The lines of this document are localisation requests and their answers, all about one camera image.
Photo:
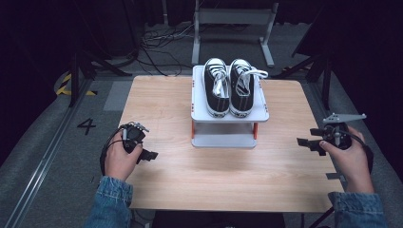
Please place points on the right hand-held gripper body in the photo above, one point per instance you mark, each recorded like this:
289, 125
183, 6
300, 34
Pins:
339, 136

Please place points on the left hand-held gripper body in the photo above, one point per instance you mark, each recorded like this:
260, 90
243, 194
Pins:
134, 134

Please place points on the white two-tier shoe rack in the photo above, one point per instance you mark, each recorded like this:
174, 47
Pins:
199, 107

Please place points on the black canvas sneaker white laces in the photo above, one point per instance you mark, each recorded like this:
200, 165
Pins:
216, 91
241, 95

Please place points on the person's left hand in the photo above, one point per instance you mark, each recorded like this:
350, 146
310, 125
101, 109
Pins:
118, 161

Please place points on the person's right hand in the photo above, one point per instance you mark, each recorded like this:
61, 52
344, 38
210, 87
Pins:
353, 167

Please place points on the black tripod stand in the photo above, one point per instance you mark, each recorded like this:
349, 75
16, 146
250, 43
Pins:
74, 76
326, 79

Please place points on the yellow black floor tape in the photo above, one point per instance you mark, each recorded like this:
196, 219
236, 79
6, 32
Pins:
63, 90

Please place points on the white metal stand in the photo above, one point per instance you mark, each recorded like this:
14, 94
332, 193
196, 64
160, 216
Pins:
234, 15

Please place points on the grey metal bracket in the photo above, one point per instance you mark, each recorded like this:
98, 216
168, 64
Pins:
334, 176

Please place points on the metal floor rail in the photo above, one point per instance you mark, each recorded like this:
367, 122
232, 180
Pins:
41, 164

